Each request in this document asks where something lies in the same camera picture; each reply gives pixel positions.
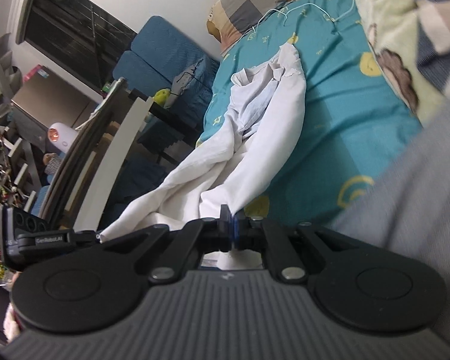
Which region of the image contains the white t-shirt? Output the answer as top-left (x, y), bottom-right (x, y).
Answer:
top-left (99, 42), bottom-right (306, 242)

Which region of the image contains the white small heater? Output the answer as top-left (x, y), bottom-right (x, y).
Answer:
top-left (48, 122), bottom-right (78, 154)

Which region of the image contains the white and black desk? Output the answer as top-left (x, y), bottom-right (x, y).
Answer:
top-left (39, 77), bottom-right (201, 231)

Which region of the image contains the brown refrigerator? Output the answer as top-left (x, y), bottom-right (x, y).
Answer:
top-left (12, 69), bottom-right (97, 153)

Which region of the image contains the green plush toy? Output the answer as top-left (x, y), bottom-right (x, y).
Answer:
top-left (153, 88), bottom-right (170, 107)

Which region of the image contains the grey cloth on chair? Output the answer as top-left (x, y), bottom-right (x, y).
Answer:
top-left (170, 58), bottom-right (204, 99)

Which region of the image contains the teal patterned bed sheet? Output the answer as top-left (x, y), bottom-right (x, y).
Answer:
top-left (202, 0), bottom-right (421, 224)

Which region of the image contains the grey trouser leg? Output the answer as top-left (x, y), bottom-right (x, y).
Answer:
top-left (330, 98), bottom-right (450, 342)

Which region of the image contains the blue covered chair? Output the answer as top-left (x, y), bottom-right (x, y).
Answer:
top-left (113, 16), bottom-right (219, 132)

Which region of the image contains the dark window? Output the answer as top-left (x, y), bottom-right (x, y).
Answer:
top-left (16, 0), bottom-right (136, 95)

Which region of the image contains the green fleece cartoon blanket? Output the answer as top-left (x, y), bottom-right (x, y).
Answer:
top-left (354, 0), bottom-right (450, 125)

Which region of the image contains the white charging cable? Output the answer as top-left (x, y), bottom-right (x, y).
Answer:
top-left (247, 0), bottom-right (358, 38)

